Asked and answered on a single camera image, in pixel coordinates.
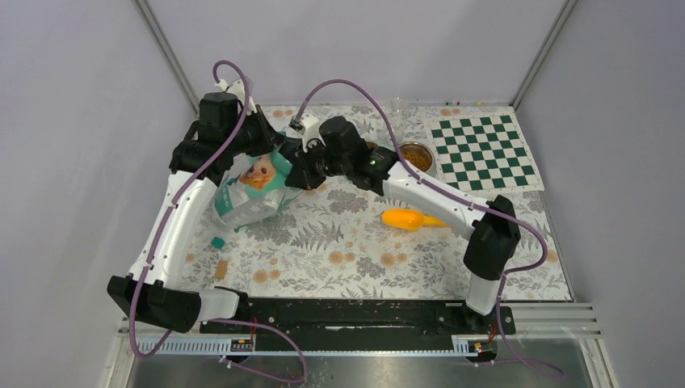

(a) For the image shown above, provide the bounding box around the mint double pet bowl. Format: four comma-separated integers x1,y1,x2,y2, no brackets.
358,141,436,179

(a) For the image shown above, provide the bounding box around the small teal cube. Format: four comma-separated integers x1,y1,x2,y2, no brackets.
211,237,225,250

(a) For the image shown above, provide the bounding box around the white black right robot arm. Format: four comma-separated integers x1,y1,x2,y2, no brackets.
279,116,521,333

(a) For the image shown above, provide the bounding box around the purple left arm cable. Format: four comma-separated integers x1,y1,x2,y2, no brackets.
128,60,309,385

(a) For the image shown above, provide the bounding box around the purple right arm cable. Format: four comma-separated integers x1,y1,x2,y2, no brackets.
291,78,565,382

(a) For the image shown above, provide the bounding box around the green white checkerboard mat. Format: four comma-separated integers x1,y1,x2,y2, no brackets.
425,113,544,195

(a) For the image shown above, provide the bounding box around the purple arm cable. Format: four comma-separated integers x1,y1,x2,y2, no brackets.
291,78,565,382
128,60,309,385

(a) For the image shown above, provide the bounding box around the floral table mat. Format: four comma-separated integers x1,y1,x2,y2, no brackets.
182,104,574,302

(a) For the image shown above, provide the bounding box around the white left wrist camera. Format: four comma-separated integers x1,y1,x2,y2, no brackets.
215,78,259,116

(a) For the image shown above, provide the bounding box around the teal pet food bag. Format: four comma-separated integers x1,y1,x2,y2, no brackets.
211,135,302,230

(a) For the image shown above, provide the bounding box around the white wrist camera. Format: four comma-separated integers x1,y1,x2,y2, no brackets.
289,115,326,153
215,78,259,116

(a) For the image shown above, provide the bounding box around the white slotted cable duct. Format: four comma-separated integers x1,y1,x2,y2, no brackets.
157,335,497,357

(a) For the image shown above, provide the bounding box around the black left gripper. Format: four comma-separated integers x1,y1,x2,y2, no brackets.
225,103,284,157

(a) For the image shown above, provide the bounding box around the yellow plastic scoop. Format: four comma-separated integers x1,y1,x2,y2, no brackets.
381,209,448,231

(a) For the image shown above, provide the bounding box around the small tan wooden block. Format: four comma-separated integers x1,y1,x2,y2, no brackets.
214,260,229,280

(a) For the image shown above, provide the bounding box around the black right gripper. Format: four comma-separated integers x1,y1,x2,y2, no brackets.
286,138,351,191

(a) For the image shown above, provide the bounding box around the clear plastic water bottle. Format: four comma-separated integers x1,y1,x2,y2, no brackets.
386,97,410,143

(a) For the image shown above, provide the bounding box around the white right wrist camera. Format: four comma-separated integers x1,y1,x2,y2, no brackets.
289,115,326,153

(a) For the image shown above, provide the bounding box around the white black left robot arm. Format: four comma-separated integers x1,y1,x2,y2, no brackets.
107,91,284,333

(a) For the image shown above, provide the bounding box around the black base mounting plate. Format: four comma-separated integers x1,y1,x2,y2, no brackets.
200,297,516,344

